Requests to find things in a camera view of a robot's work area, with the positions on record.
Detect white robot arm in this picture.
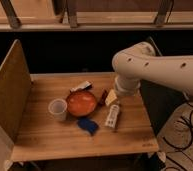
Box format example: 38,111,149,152
112,42,193,96

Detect dark brown small object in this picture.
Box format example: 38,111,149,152
98,90,108,106

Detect white tube bottle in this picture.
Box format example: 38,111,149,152
105,104,120,128

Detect orange bowl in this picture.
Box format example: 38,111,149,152
66,90,97,117

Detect blue crumpled cloth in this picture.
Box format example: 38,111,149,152
77,118,99,136

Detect dark right side panel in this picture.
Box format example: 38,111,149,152
138,35,191,136

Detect wooden left side panel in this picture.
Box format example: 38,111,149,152
0,39,32,141

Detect black floor cables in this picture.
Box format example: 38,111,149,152
161,101,193,171

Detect wooden shelf frame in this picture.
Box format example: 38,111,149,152
0,0,193,32

